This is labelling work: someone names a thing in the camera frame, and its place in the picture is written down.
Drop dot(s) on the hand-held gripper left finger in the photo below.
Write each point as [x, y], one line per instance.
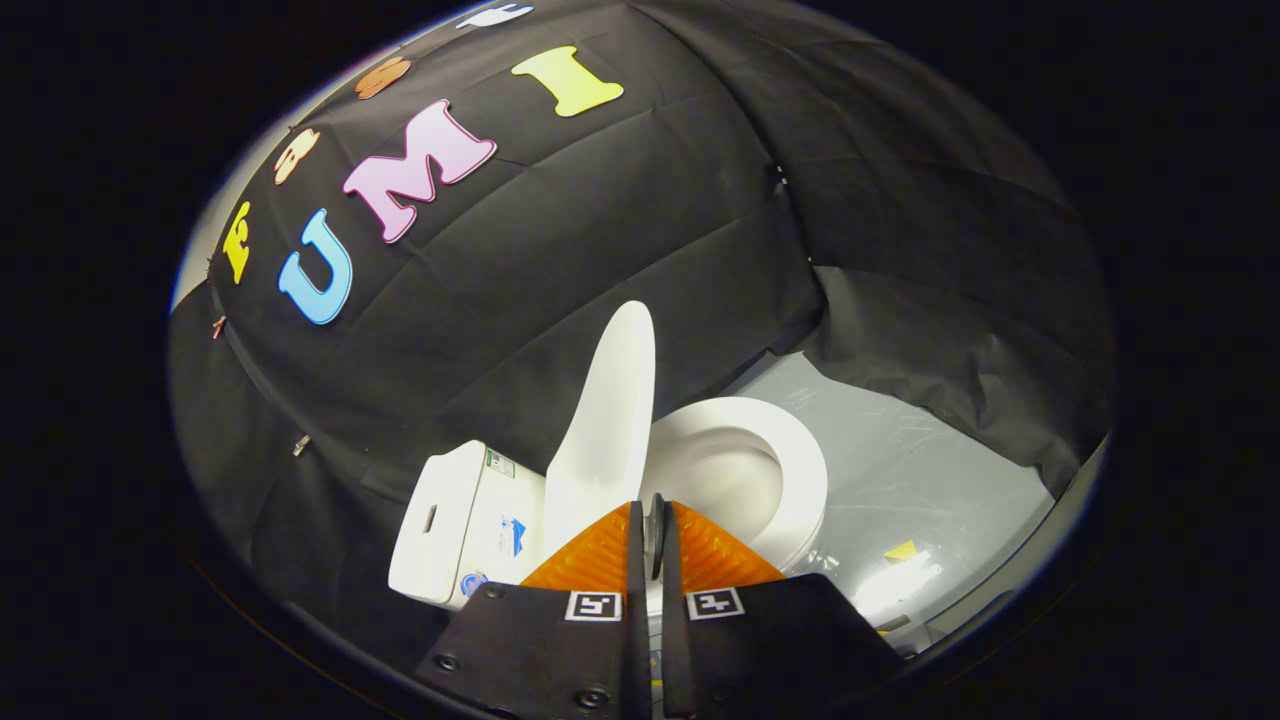
[560, 660]

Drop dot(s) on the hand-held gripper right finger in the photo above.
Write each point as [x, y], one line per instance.
[770, 650]

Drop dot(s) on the white toilet lid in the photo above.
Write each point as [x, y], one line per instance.
[605, 430]

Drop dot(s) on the white toilet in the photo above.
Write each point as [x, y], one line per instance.
[450, 530]

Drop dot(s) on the white toilet seat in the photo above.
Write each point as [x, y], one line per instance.
[803, 480]

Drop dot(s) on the yellow tape piece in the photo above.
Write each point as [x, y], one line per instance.
[901, 551]

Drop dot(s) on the black backdrop cloth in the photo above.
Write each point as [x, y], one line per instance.
[600, 220]

